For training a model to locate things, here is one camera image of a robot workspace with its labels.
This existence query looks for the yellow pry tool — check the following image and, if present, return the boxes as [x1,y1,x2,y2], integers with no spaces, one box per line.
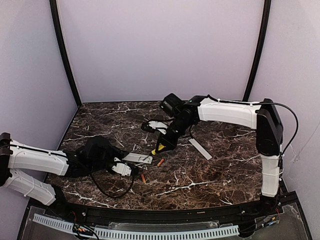
[147,143,166,157]

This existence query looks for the white remote control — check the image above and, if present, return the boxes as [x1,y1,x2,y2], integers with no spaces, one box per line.
[122,152,153,164]

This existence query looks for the white battery cover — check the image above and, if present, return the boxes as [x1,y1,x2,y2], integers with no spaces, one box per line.
[188,138,212,160]

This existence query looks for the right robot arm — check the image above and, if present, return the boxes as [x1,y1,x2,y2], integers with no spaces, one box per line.
[155,93,284,198]

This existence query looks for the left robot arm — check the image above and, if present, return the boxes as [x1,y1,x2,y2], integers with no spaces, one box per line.
[0,132,153,206]

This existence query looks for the orange battery upper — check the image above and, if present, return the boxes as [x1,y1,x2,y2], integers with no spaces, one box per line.
[157,158,165,167]

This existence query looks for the orange battery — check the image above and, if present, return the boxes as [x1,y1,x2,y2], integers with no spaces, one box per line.
[157,158,165,167]
[140,174,146,184]

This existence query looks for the orange battery lower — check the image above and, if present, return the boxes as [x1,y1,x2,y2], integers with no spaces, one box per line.
[140,174,146,184]

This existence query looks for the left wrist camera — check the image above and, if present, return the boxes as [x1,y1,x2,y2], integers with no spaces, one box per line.
[111,161,132,176]

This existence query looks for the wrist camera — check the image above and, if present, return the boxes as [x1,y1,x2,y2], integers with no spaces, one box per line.
[141,120,168,135]
[111,161,132,176]

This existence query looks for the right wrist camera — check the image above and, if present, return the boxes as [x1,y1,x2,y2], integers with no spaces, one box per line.
[141,120,168,135]

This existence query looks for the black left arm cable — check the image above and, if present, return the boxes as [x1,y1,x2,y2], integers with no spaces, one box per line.
[88,171,136,200]

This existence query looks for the black front rail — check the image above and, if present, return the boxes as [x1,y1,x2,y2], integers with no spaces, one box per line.
[29,194,298,228]

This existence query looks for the white cable duct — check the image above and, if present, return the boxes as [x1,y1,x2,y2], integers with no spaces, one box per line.
[32,213,240,240]

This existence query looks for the black frame post right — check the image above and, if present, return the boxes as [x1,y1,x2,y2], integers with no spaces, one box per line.
[242,0,272,102]

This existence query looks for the black frame post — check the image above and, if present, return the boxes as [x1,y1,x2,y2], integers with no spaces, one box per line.
[49,0,82,108]
[242,0,272,102]

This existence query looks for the black frame post left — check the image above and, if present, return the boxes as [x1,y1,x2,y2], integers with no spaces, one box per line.
[49,0,82,108]

